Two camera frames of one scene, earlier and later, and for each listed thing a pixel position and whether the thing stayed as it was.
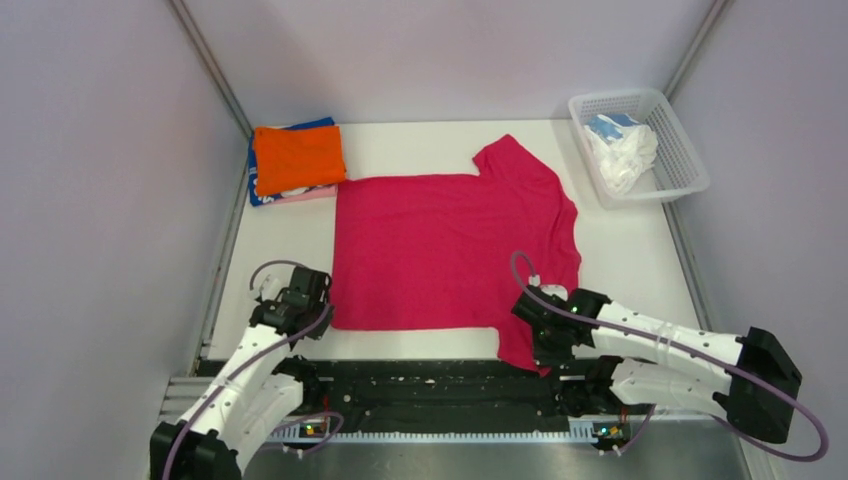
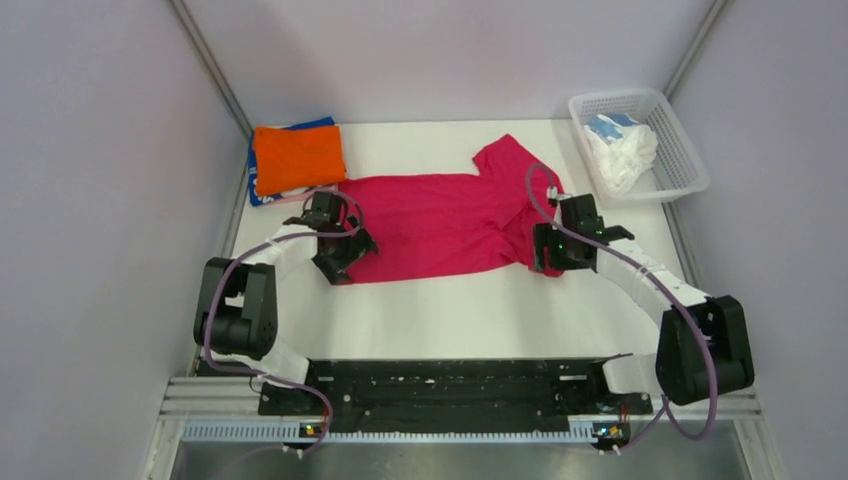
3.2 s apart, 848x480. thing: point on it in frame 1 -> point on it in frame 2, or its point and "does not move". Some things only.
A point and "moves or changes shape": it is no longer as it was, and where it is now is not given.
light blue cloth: x=607 y=124 does not move
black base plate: x=428 y=393 does not move
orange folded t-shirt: x=292 y=158 does not move
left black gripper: x=317 y=332 -> x=359 y=245
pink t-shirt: x=433 y=252 moves or changes shape
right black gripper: x=550 y=357 -> x=544 y=236
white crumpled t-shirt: x=624 y=160 does not move
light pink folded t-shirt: x=318 y=192 does not move
